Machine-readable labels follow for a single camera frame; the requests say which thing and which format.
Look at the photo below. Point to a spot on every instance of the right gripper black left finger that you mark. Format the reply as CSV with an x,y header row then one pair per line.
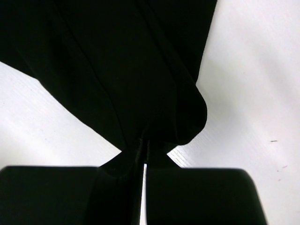
x,y
48,195

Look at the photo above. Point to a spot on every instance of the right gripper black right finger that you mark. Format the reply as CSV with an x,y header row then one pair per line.
x,y
198,196

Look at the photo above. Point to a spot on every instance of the black skirt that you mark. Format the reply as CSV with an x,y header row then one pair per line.
x,y
125,68

